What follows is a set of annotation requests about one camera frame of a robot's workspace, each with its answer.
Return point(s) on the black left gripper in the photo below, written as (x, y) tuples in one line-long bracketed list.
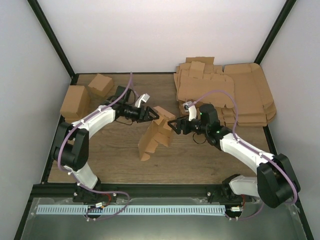
[(144, 118)]

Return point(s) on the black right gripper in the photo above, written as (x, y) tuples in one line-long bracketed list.
[(183, 120)]

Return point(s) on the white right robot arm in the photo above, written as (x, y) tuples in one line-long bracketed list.
[(275, 182)]

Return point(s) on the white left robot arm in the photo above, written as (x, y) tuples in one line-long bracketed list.
[(71, 142)]

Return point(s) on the small folded cardboard box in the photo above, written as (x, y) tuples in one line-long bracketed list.
[(101, 85)]

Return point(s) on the tall folded cardboard box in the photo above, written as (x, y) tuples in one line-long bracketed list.
[(75, 105)]

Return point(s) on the stack of flat cardboard sheets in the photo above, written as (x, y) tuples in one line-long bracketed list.
[(199, 80)]

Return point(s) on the large flat cardboard sheet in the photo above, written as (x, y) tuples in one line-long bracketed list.
[(252, 94)]

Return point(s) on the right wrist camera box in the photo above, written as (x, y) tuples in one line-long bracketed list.
[(190, 108)]

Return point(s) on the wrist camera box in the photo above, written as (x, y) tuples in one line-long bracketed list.
[(190, 108), (141, 100)]

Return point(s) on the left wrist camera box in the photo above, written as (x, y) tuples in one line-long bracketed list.
[(141, 100)]

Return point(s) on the black aluminium frame rail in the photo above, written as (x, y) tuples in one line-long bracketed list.
[(211, 192)]

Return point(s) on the light blue slotted cable duct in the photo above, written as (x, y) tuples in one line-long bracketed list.
[(199, 210)]

